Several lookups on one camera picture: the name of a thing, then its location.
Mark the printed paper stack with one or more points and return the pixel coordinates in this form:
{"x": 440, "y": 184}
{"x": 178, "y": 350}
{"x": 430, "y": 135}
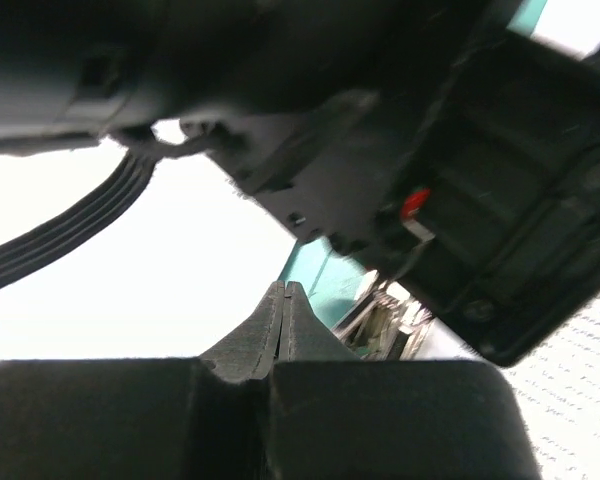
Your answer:
{"x": 557, "y": 387}

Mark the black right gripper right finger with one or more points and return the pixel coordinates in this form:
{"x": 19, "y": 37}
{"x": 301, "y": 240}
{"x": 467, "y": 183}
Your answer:
{"x": 333, "y": 416}

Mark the teal plastic file folder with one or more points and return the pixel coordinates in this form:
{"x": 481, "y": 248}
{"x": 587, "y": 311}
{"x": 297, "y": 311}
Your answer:
{"x": 325, "y": 280}

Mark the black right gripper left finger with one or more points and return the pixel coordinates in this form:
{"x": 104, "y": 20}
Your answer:
{"x": 142, "y": 418}

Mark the silver metal folder clip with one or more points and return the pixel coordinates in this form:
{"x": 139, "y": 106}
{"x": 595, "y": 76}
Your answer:
{"x": 386, "y": 322}

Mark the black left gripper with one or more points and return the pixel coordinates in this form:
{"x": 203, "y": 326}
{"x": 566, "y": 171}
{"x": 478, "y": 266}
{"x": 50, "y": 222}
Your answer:
{"x": 291, "y": 78}

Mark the printed paper sheets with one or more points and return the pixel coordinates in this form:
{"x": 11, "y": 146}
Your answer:
{"x": 185, "y": 265}

